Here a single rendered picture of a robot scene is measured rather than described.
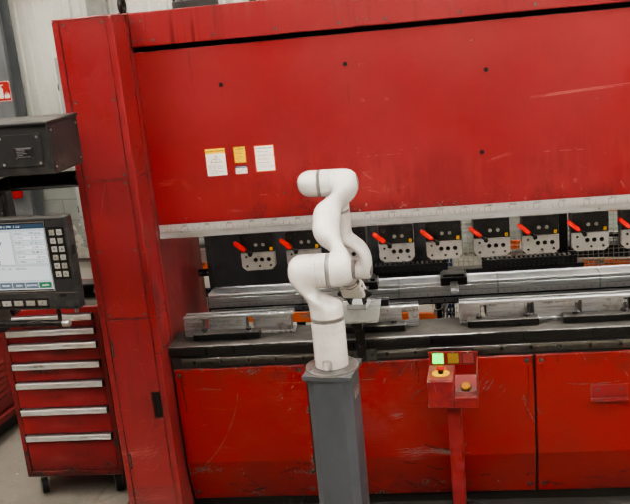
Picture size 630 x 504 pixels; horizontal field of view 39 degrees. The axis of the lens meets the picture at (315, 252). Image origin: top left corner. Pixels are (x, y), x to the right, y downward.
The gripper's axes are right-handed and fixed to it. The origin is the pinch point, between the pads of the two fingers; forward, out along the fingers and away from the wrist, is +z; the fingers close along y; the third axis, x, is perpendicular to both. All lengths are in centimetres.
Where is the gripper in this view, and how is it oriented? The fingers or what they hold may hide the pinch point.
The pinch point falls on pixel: (357, 301)
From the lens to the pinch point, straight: 384.7
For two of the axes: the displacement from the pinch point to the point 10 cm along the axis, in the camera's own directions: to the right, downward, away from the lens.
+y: -9.6, 0.2, 2.9
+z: 2.4, 5.6, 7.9
